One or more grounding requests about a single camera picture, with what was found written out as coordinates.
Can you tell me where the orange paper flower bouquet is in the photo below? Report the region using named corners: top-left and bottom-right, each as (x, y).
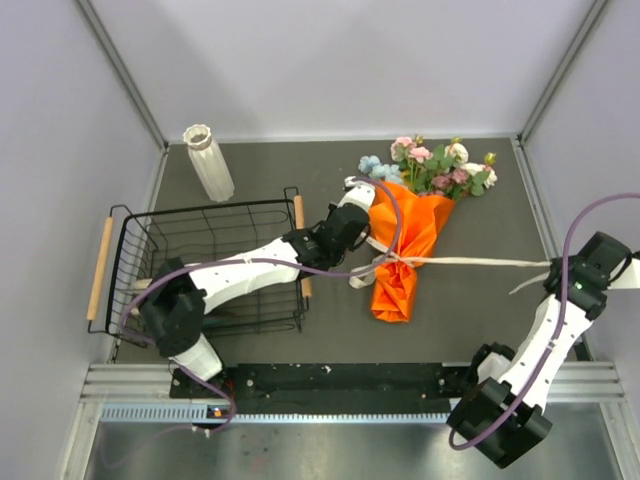
top-left (357, 134), bottom-right (499, 325)

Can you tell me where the pink rimmed plate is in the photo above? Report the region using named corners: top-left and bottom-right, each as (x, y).
top-left (205, 309), bottom-right (238, 319)

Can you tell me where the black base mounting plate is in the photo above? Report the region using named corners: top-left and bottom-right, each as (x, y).
top-left (169, 362), bottom-right (476, 414)

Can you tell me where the cream printed ribbon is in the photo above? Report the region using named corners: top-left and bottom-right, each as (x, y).
top-left (348, 253), bottom-right (551, 295)

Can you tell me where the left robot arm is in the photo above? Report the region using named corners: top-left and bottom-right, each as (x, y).
top-left (134, 177), bottom-right (376, 397)

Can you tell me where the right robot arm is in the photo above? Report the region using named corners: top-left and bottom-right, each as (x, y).
top-left (447, 232), bottom-right (639, 469)

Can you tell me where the white ribbed ceramic vase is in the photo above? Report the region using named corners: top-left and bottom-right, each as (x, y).
top-left (183, 124), bottom-right (235, 202)

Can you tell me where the grey cable duct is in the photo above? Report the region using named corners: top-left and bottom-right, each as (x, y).
top-left (100, 402), bottom-right (449, 425)

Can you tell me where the black wire dish rack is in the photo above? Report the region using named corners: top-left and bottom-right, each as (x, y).
top-left (86, 187), bottom-right (311, 347)

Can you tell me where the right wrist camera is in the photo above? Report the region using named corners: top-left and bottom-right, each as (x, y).
top-left (609, 252), bottom-right (640, 290)

